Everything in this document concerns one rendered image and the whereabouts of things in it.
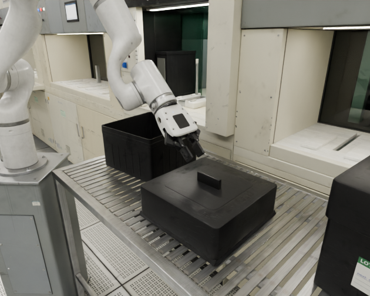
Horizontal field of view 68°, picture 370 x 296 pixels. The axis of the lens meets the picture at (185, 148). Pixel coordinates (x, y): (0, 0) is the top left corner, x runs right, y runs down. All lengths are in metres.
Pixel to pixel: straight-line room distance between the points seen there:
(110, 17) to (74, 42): 2.26
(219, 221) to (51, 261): 0.88
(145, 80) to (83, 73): 2.34
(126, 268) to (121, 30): 1.34
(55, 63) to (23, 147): 1.89
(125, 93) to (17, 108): 0.50
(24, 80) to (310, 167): 1.09
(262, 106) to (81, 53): 2.36
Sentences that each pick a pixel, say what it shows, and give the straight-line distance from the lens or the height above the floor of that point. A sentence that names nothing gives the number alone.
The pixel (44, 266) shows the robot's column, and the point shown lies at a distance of 1.40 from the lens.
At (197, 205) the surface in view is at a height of 0.86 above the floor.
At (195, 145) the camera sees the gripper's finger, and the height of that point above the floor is 0.95.
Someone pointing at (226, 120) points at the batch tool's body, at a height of 0.94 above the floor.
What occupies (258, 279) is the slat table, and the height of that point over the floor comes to 0.76.
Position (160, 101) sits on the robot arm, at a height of 1.08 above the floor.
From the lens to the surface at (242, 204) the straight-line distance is 0.73.
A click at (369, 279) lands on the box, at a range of 0.64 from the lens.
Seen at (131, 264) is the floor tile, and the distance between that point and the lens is 1.81.
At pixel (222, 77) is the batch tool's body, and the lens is 1.12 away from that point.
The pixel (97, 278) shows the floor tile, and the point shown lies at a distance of 1.77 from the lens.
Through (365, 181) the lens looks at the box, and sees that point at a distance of 0.59.
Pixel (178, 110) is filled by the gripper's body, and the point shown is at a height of 1.05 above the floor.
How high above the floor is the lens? 1.25
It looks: 22 degrees down
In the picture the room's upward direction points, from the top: straight up
